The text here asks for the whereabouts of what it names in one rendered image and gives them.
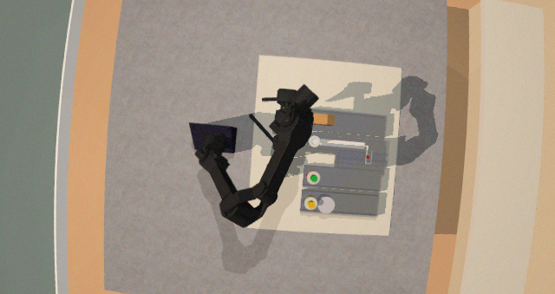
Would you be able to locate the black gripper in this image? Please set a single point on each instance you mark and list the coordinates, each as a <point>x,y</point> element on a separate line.
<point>283,95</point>

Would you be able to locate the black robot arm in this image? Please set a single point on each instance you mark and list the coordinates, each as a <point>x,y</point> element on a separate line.
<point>293,125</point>

